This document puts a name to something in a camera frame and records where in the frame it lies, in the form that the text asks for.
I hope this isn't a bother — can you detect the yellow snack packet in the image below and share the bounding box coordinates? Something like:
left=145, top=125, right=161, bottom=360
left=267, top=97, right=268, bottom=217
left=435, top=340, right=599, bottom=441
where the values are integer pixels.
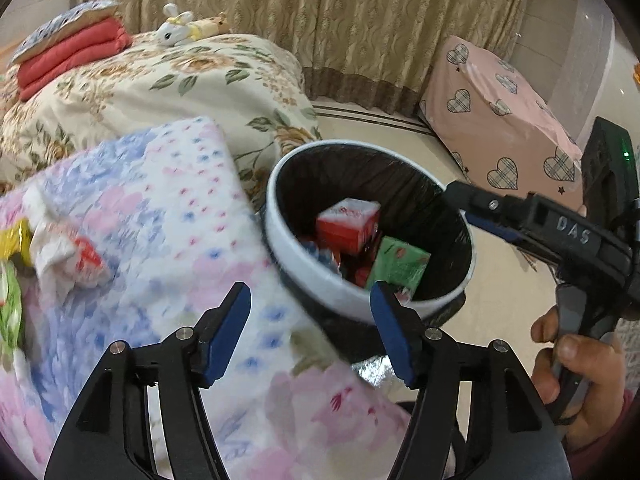
left=0, top=218, right=32, bottom=268

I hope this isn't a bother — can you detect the white plastic bag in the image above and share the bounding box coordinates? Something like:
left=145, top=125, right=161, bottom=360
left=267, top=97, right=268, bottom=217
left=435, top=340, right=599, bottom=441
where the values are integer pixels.
left=23, top=184, right=111, bottom=300

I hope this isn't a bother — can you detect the red snack wrapper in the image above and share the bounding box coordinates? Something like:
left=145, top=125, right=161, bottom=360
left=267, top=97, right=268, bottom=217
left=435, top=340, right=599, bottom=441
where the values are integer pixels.
left=352, top=264, right=372, bottom=288

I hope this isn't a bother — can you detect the red white milk carton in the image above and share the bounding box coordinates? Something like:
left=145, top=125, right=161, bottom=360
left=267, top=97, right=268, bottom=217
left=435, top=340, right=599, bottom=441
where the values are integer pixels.
left=316, top=198, right=381, bottom=256

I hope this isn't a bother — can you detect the white bunny plush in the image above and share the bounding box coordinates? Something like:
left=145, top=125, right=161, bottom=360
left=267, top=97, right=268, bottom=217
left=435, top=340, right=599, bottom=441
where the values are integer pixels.
left=154, top=3, right=194, bottom=47

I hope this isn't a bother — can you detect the green snack bag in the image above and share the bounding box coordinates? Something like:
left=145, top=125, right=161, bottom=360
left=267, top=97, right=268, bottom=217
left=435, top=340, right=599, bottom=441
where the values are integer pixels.
left=0, top=260, right=24, bottom=370

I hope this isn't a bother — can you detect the person's right hand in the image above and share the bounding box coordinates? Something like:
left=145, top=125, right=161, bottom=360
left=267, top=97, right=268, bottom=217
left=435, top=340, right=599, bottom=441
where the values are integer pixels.
left=529, top=306, right=629, bottom=453

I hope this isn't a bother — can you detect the folded red blanket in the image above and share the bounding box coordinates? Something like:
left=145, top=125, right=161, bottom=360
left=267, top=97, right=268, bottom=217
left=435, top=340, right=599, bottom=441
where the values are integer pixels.
left=17, top=18, right=132, bottom=102

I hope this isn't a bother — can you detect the pink floral bed sheet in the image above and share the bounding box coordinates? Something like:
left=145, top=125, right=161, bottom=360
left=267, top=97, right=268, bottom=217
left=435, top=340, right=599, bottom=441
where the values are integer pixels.
left=1, top=118, right=409, bottom=479

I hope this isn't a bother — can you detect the white round trash bin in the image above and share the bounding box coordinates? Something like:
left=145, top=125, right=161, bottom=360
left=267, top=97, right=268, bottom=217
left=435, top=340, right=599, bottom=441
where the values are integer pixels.
left=263, top=138, right=478, bottom=323

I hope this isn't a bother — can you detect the pink heart cloth cover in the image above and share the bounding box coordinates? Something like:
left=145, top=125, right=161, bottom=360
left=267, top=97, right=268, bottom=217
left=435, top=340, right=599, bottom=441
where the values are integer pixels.
left=420, top=36, right=582, bottom=210

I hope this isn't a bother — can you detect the green drink carton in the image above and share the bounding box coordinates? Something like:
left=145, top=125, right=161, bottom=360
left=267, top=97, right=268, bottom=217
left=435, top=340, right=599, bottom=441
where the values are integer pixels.
left=366, top=236, right=431, bottom=302

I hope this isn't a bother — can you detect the blue patterned pillow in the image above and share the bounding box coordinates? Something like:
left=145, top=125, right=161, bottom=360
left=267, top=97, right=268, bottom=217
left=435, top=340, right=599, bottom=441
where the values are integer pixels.
left=9, top=0, right=119, bottom=65

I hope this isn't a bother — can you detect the beige patterned curtain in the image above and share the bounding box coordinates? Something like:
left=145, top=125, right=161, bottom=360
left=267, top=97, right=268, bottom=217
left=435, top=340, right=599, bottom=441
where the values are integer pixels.
left=73, top=0, right=527, bottom=116

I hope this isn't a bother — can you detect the cream floral quilt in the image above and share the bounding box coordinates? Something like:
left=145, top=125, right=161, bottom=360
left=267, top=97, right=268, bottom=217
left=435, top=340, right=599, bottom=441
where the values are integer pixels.
left=1, top=34, right=321, bottom=203

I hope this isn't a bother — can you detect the white blue bag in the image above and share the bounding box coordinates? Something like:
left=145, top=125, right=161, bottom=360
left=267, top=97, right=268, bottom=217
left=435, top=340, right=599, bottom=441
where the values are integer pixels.
left=299, top=238, right=342, bottom=275

